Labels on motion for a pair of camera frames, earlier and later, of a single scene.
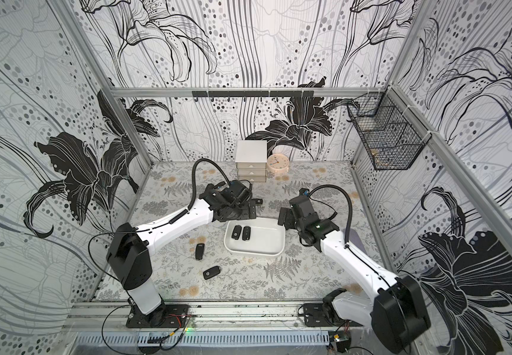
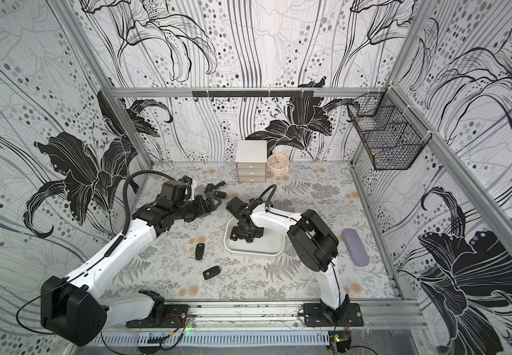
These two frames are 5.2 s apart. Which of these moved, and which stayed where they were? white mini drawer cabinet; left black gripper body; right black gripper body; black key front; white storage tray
Moved: left black gripper body; right black gripper body
Stayed: white storage tray; black key front; white mini drawer cabinet
